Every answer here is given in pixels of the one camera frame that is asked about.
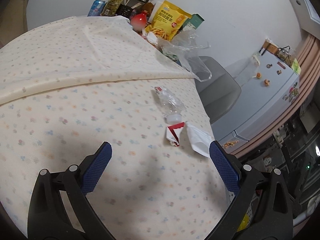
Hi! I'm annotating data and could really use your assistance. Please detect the red peach ornament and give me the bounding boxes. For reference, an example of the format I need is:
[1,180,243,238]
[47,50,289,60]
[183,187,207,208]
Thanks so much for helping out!
[130,10,148,32]

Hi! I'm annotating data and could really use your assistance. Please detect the white paper bag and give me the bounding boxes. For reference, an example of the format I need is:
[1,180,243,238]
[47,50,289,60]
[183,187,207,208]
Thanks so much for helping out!
[185,122,214,158]

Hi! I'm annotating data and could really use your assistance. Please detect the white refrigerator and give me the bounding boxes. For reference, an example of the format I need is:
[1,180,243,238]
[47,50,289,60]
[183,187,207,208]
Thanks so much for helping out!
[212,51,299,153]

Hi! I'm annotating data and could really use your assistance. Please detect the red white cigarette pack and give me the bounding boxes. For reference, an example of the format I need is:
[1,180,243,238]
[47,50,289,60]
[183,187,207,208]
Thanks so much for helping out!
[165,122,185,147]

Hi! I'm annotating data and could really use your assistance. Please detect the green tall box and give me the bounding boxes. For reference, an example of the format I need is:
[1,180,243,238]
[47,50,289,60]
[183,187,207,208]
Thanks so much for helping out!
[179,14,204,32]

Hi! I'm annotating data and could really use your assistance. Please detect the jar of dried goods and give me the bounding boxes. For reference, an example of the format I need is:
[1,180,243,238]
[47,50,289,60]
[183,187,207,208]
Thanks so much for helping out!
[101,0,123,17]

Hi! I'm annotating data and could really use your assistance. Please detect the floral cream tablecloth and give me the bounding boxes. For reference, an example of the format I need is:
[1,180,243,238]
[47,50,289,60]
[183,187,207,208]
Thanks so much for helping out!
[1,16,227,239]

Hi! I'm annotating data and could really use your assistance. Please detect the yellow snack bag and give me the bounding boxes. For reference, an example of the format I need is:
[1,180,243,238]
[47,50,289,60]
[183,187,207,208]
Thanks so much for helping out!
[145,1,192,41]

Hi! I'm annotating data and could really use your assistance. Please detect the crushed clear plastic bottle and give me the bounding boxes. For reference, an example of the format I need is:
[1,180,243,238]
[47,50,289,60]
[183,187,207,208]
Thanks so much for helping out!
[155,86,185,125]

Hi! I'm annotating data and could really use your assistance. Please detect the black chopstick holder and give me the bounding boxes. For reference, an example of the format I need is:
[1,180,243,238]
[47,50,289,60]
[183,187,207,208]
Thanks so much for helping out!
[116,4,133,18]

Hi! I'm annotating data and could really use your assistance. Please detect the clear plastic bag on table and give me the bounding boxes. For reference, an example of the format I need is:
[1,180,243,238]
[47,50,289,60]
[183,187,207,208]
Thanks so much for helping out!
[158,29,212,82]

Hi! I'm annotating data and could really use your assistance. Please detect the blue drink can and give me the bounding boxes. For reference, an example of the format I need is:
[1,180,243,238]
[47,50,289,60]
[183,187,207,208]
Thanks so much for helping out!
[87,0,106,17]

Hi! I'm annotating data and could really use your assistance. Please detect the grey upholstered chair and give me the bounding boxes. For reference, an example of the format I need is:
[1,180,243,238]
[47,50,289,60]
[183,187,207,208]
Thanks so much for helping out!
[195,56,241,124]

